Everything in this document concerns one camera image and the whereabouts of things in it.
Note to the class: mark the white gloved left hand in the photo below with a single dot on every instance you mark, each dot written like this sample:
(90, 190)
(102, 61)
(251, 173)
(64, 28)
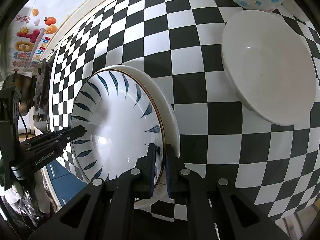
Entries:
(29, 196)

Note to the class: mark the white bowl blue rim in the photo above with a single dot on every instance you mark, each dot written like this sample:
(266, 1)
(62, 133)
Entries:
(292, 7)

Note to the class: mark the blue striped white plate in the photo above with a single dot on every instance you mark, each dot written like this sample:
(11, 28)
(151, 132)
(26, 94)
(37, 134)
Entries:
(121, 120)

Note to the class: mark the plain white bowl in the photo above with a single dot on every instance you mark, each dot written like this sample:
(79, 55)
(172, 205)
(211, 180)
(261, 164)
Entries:
(268, 67)

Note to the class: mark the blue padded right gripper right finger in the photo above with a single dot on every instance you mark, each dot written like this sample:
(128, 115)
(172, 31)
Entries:
(173, 166)

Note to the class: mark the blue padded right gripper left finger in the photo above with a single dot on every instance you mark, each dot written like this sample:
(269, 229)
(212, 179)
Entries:
(145, 182)

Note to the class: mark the black gas stove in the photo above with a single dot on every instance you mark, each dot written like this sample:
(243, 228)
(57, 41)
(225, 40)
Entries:
(41, 84)

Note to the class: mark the black white checkered mat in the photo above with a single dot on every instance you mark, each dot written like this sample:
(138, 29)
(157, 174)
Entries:
(178, 44)

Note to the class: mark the colourful wall sticker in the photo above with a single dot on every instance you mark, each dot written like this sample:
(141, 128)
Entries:
(32, 30)

